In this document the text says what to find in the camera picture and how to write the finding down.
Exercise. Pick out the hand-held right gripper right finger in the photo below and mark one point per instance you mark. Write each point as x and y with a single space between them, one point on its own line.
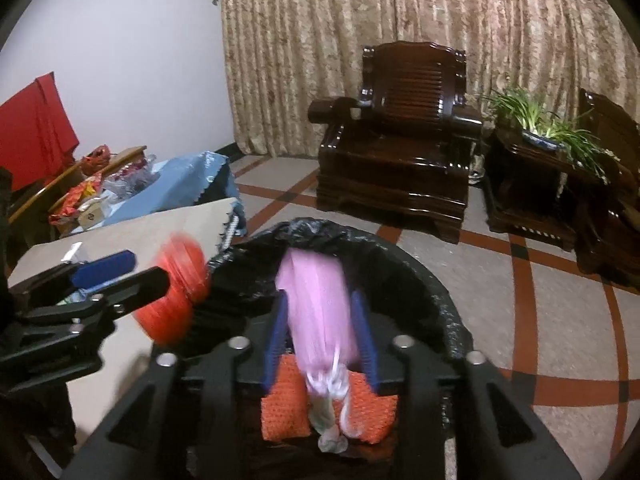
367 340

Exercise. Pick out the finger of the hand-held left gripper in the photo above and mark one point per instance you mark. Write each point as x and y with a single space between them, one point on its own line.
135 285
105 265

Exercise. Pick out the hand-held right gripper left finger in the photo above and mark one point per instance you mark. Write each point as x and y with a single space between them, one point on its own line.
276 340

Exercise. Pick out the red plastic wrapper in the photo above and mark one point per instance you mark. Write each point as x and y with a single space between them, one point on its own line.
175 300

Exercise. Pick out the pink face mask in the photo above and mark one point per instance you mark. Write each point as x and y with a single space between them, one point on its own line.
315 300

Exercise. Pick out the orange foam net sleeve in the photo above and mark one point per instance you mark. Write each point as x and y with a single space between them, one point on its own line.
285 410

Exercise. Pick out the trash bin with black bag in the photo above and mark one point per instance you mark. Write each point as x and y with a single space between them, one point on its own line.
400 270

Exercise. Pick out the grey tablecloth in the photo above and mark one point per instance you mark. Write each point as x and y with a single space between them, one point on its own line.
115 240

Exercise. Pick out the red yellow snack packet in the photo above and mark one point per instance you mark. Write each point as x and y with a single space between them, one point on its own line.
70 200

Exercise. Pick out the light wooden chair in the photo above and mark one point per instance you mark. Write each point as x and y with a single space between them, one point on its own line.
40 200

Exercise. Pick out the red plastic bag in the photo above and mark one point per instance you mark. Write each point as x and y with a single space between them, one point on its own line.
97 154

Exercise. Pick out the red cloth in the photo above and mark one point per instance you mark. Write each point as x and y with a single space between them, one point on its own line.
35 130

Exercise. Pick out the dark wooden armchair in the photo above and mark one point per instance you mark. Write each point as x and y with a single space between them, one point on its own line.
400 170
615 130

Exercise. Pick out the dark wooden side table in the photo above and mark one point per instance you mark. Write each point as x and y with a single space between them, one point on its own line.
525 185

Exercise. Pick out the potted green plant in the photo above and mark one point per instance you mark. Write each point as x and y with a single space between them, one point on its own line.
530 110

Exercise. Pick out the beige patterned curtain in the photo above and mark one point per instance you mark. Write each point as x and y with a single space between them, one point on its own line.
350 10

